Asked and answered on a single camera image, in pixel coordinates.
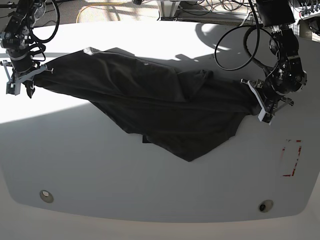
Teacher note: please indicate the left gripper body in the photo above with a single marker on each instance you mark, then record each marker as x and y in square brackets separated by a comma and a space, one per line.
[267, 97]

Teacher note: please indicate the black tripod stand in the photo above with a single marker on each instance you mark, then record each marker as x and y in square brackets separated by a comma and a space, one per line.
[6, 8]

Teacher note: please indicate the aluminium rail with cables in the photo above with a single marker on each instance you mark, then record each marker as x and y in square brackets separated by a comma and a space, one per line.
[225, 17]

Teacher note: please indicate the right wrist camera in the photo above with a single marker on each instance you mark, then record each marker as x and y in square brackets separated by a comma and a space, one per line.
[13, 88]

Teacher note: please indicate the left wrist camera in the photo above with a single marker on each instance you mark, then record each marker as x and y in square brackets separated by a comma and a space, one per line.
[265, 117]

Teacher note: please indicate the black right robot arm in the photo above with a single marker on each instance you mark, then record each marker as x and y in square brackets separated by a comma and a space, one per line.
[22, 46]

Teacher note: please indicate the table grommet hole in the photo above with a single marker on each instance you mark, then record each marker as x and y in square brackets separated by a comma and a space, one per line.
[265, 206]
[46, 196]

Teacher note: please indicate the aluminium frame post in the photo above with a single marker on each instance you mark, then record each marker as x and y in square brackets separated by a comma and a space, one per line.
[167, 9]

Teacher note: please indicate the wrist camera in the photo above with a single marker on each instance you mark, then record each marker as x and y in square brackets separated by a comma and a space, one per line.
[13, 88]
[265, 117]

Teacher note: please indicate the dark grey T-shirt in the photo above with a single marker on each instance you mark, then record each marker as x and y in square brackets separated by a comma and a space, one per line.
[188, 113]

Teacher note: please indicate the left table grommet hole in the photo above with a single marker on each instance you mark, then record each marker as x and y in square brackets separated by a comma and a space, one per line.
[46, 196]

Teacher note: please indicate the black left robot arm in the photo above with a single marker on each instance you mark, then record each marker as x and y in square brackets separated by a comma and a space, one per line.
[287, 76]

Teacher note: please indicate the right table grommet hole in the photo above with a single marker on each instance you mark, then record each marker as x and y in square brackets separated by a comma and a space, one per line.
[265, 206]

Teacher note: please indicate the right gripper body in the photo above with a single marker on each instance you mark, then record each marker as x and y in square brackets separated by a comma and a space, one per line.
[23, 70]

